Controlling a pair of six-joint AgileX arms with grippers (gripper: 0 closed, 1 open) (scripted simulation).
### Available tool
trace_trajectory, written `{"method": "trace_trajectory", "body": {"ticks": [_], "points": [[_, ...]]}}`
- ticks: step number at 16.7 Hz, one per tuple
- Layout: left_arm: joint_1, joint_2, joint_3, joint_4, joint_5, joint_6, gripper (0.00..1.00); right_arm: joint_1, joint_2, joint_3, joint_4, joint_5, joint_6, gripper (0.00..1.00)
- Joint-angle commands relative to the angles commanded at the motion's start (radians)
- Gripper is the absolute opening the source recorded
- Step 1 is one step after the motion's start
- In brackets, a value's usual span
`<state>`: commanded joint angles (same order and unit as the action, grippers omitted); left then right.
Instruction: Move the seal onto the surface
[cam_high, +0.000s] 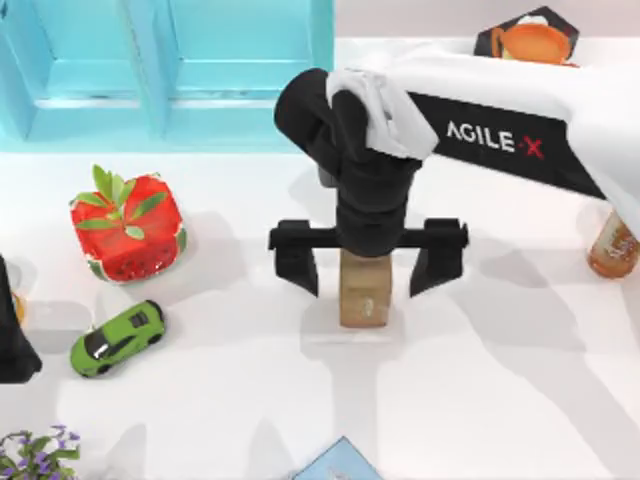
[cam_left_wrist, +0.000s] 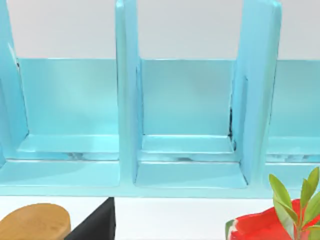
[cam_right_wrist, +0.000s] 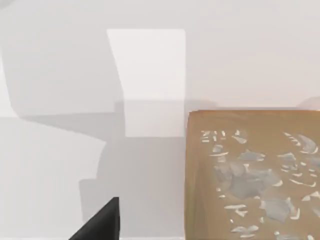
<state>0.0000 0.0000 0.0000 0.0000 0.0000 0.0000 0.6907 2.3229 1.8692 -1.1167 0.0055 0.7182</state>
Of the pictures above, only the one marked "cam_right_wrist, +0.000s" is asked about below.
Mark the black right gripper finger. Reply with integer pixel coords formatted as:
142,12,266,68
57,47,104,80
67,196,121,240

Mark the brown book with grey print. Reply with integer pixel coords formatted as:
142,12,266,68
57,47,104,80
183,109,320,240

